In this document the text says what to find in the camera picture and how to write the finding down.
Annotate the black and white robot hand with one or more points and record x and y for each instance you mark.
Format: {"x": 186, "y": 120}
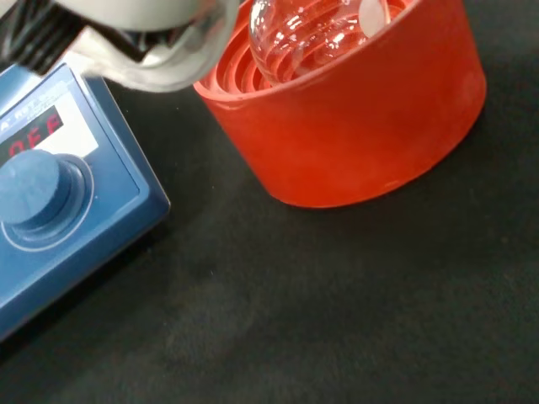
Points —
{"x": 139, "y": 17}

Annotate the heater with blue base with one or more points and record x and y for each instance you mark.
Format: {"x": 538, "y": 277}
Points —
{"x": 105, "y": 219}

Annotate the black bench cloth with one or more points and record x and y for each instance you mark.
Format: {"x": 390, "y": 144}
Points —
{"x": 337, "y": 315}

